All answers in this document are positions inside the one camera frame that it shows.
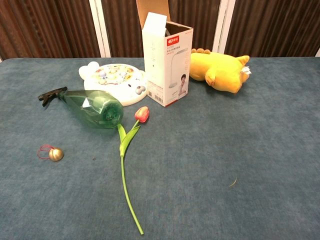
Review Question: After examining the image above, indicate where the gold bell with red string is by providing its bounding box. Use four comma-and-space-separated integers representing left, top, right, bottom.
37, 144, 65, 162

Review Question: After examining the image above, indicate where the artificial tulip flower green stem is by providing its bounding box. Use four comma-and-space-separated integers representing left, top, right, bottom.
117, 106, 150, 236

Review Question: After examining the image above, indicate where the white desk lamp cardboard box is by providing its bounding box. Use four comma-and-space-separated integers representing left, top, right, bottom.
135, 0, 194, 108

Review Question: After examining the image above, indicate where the white round fishing toy board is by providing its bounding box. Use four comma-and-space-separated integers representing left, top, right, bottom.
78, 61, 148, 107

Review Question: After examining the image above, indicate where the green plastic spray bottle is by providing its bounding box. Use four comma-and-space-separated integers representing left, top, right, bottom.
37, 86, 124, 130

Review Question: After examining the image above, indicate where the yellow plush dinosaur toy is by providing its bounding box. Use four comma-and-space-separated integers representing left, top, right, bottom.
189, 48, 252, 94

